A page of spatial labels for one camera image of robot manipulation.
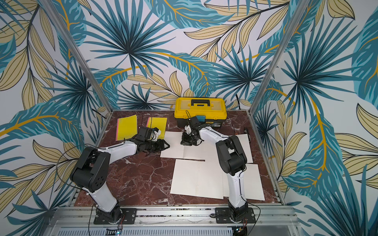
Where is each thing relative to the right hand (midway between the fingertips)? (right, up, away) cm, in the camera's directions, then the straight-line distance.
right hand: (181, 142), depth 97 cm
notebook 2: (+10, -20, -9) cm, 25 cm away
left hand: (-9, -3, -4) cm, 11 cm away
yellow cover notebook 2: (-18, +13, +20) cm, 30 cm away
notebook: (+16, -5, +1) cm, 17 cm away
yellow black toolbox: (+20, +21, +1) cm, 29 cm away
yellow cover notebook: (-41, +9, +12) cm, 44 cm away
